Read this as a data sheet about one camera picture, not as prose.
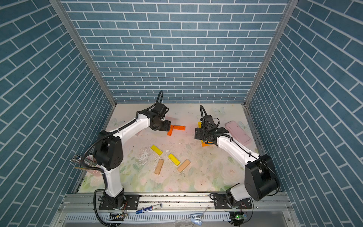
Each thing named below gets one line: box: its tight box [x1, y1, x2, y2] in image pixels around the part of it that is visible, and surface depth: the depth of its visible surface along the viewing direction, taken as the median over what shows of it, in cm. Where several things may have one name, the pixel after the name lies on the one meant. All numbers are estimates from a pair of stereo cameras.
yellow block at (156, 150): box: [150, 144, 164, 156], surface depth 95 cm
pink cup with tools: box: [69, 153, 104, 177], surface depth 77 cm
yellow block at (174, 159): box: [167, 153, 181, 166], surface depth 90 cm
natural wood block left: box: [154, 158, 165, 175], surface depth 88 cm
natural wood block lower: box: [176, 158, 191, 173], surface depth 88 cm
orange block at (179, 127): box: [172, 124, 186, 131], surface depth 107 cm
